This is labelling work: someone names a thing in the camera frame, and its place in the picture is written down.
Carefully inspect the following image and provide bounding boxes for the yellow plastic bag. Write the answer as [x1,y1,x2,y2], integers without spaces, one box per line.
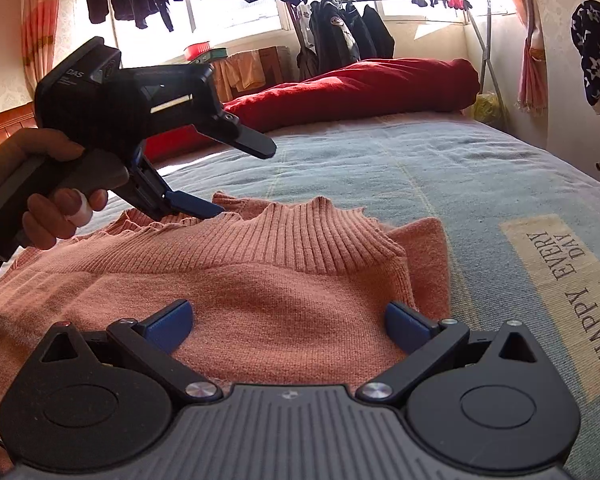
[472,91,507,126]

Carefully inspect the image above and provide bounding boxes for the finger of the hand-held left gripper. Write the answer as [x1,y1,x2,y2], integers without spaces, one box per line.
[129,141,226,222]
[207,107,277,160]

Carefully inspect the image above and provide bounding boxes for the wooden headboard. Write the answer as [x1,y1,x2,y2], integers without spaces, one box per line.
[0,102,36,161]

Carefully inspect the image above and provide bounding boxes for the brown hanging garment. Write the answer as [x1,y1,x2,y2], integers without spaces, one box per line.
[295,47,322,82]

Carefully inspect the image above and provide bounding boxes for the red plastic basin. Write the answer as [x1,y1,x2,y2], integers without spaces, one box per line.
[182,42,216,61]

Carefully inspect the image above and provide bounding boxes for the striped pink curtain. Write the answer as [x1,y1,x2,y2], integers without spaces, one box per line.
[20,0,64,94]
[495,0,551,117]

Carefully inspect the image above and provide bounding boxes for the person's left hand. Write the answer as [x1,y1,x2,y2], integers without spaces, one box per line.
[0,127,110,252]

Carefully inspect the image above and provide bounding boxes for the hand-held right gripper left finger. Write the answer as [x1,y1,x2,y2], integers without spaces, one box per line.
[40,299,224,407]

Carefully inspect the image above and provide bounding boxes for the grey-blue checked bed cover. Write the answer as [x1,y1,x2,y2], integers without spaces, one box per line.
[75,110,600,480]

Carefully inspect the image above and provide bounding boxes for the plain dark jacket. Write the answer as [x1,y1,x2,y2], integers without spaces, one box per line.
[347,2,396,61]

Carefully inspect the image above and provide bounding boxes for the brown cabinet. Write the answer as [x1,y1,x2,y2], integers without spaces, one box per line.
[257,46,294,86]

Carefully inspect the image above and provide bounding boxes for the orange hanging cloths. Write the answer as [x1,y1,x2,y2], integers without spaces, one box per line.
[212,52,267,102]

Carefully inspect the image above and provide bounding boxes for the orange knit sweater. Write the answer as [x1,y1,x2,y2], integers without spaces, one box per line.
[0,191,451,476]

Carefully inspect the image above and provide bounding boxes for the star-print dark garment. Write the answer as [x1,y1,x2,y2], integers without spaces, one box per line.
[570,0,600,111]

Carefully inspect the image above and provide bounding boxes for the row of hanging socks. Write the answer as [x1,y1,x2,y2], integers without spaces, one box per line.
[410,0,474,12]

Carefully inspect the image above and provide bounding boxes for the red quilt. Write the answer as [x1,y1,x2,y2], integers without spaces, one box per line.
[145,57,481,162]

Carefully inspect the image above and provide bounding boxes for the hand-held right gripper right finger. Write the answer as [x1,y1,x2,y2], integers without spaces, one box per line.
[355,301,538,407]

